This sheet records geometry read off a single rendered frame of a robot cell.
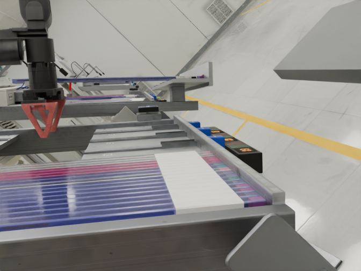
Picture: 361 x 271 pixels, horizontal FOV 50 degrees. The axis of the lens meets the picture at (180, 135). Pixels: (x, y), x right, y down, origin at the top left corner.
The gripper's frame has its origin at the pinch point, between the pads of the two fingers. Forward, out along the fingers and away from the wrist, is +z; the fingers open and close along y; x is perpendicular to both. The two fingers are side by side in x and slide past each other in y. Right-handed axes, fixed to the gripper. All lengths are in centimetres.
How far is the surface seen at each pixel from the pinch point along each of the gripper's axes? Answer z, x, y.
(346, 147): 23, 110, -65
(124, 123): 0.5, 16.6, -8.2
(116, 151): 1.3, 15.0, 22.9
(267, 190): -1, 29, 57
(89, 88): 2, -27, -440
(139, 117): -0.8, 20.4, -8.2
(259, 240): 0, 25, 64
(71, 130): 1.3, 3.9, -8.3
